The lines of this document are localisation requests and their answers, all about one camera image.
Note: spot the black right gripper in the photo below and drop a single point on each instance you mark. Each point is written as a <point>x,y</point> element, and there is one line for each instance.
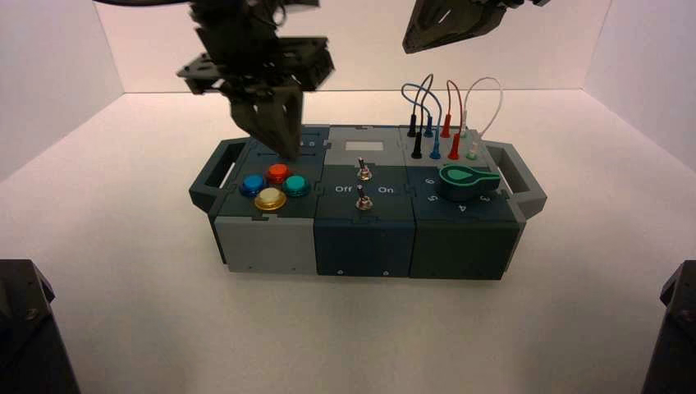
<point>516,4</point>

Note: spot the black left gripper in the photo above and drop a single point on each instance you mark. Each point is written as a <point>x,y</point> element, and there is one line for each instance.
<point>255,57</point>

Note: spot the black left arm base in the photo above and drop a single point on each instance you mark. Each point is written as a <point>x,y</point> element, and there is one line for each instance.
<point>30,332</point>

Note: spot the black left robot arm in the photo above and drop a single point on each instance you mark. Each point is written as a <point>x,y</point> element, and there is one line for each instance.
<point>234,13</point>

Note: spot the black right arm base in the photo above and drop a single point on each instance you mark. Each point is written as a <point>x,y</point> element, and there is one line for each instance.
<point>674,332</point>

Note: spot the red push button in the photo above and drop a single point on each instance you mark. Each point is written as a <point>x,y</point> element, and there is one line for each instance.
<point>278,173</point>

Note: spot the green push button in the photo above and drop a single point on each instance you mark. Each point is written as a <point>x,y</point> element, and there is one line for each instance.
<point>297,186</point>

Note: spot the blue push button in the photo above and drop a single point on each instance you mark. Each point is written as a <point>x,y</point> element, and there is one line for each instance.
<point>253,185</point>

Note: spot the yellow push button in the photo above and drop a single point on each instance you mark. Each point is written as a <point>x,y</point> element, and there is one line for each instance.
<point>270,199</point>

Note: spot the grey and teal task box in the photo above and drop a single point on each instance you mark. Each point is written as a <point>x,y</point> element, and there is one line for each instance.
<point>364,228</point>

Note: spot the green rotary knob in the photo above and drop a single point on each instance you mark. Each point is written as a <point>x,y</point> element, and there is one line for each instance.
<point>467,182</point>

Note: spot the metal toggle switch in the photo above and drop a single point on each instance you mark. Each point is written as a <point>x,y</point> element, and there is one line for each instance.
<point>363,199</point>
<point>364,169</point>

